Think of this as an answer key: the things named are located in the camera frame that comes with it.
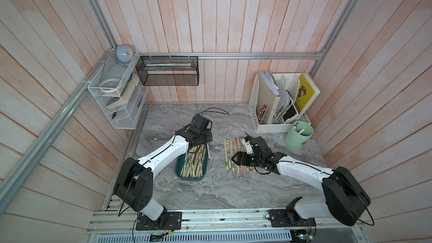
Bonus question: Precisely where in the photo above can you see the red printed chopsticks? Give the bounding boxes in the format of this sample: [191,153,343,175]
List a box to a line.
[246,137,254,173]

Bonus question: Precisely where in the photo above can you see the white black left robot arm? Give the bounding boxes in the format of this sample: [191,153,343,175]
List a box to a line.
[113,114,213,230]

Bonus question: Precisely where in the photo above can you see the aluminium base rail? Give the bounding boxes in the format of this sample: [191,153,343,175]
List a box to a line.
[83,208,371,243]

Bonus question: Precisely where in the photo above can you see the bundle of coloured folders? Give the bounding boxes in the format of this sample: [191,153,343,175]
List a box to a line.
[257,105,268,124]

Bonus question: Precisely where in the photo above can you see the small grey globe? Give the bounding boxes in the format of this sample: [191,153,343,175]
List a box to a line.
[115,45,134,64]

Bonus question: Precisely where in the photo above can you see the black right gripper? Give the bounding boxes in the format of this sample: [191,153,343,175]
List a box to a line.
[231,151,263,167]

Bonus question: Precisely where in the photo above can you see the chopsticks pair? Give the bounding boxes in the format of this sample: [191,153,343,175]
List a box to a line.
[227,139,231,171]
[232,137,238,173]
[235,138,240,175]
[238,137,245,177]
[237,138,243,151]
[224,139,230,171]
[229,139,236,172]

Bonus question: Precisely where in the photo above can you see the teal plastic storage tray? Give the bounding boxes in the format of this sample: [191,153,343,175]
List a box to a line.
[174,144,209,181]

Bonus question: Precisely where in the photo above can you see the white wire wall shelf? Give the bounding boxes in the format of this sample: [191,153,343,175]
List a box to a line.
[88,49,148,129]

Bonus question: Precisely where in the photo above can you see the old book on shelf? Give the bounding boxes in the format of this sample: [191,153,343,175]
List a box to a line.
[106,72,140,110]

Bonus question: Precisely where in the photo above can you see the white file organizer rack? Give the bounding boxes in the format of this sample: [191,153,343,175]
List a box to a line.
[249,73,311,133]

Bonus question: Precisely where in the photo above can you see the black booklet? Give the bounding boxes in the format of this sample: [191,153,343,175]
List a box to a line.
[282,104,298,124]

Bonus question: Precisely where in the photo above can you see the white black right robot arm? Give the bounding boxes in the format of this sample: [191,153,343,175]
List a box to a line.
[231,136,371,226]

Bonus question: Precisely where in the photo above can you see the mint green pen cup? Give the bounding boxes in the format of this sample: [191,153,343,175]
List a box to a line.
[284,121,314,152]

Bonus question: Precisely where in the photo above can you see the black mesh wall basket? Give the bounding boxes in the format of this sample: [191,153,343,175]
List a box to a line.
[136,55,200,86]

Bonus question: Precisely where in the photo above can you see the white papers in organizer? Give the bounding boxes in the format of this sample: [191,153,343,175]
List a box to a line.
[258,71,280,97]

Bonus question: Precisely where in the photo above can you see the black cable on table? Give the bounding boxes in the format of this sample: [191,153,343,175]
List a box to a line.
[197,107,230,117]

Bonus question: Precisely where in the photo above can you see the roll of tape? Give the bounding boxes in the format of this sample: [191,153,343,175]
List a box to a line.
[98,78,121,93]

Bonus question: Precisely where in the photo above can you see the yellow book with animal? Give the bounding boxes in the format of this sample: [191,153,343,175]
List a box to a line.
[295,73,321,115]

